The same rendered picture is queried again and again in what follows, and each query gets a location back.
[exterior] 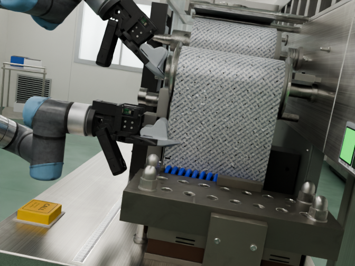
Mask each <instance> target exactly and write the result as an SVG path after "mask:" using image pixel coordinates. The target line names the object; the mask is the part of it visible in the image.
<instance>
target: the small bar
mask: <svg viewBox="0 0 355 266"><path fill-rule="evenodd" d="M217 185H221V186H227V187H233V188H239V189H245V190H249V191H254V192H261V188H262V183H261V181H257V180H251V179H245V178H239V177H233V176H227V175H221V174H218V177H217Z"/></svg>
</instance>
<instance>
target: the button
mask: <svg viewBox="0 0 355 266"><path fill-rule="evenodd" d="M61 209H62V204H58V203H52V202H46V201H41V200H37V199H32V200H31V201H29V202H28V203H26V204H25V205H24V206H22V207H21V208H19V209H18V211H17V219H19V220H25V221H30V222H35V223H41V224H46V225H49V224H50V223H51V222H52V221H53V220H54V219H55V218H57V217H58V216H59V215H60V214H61Z"/></svg>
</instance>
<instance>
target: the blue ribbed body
mask: <svg viewBox="0 0 355 266"><path fill-rule="evenodd" d="M164 173H169V174H175V175H181V176H186V177H193V178H198V179H205V180H208V181H214V182H216V181H217V177H218V174H215V176H214V177H213V173H211V172H209V173H208V174H207V176H206V172H205V171H202V172H201V173H200V175H199V171H198V170H195V171H194V172H192V169H188V170H187V171H185V168H184V167H182V168H180V170H179V168H178V167H177V166H175V167H173V169H172V166H171V165H168V166H166V168H165V169H164Z"/></svg>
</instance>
